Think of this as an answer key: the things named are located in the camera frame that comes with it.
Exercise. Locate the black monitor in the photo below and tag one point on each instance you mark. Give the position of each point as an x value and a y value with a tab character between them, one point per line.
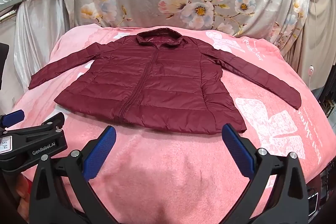
4	66

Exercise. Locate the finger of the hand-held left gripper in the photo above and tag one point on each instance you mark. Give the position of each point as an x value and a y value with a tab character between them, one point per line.
52	121
13	117

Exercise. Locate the white satin curtain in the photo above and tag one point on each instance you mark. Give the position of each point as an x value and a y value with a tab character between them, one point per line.
34	37

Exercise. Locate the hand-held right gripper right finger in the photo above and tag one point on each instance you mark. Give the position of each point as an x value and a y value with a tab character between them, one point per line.
237	150

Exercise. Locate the beige curtain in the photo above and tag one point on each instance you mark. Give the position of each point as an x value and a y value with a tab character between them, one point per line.
315	29

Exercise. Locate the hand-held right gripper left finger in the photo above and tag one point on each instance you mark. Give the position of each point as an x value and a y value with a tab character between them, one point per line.
101	151

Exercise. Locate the maroon puffer jacket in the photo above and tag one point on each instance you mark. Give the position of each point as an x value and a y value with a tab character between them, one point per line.
147	90

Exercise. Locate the pink printed blanket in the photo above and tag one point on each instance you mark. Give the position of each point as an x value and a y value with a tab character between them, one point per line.
168	174

